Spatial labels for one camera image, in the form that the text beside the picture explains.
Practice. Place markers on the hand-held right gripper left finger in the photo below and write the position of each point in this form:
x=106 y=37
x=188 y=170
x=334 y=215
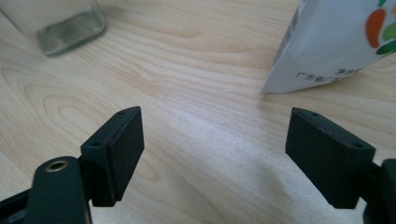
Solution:
x=115 y=155

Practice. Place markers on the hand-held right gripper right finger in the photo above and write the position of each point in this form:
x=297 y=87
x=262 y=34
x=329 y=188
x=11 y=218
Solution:
x=330 y=158

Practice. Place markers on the white printed bag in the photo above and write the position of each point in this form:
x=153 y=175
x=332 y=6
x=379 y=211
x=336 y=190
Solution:
x=317 y=46

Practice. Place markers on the glass jar with black lid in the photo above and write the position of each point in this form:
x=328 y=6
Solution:
x=71 y=31

